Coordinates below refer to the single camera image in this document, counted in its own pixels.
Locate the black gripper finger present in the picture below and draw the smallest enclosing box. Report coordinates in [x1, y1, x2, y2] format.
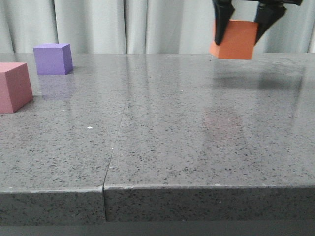
[254, 1, 286, 43]
[213, 0, 235, 45]

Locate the purple foam cube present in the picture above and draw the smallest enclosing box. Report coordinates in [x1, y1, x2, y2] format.
[33, 43, 73, 75]

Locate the pink foam cube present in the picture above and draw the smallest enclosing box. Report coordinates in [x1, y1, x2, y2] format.
[0, 62, 32, 114]

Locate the grey pleated curtain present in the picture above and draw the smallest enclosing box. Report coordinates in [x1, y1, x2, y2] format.
[0, 0, 315, 55]

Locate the orange foam cube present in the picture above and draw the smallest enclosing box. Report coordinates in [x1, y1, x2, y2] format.
[209, 20, 258, 59]

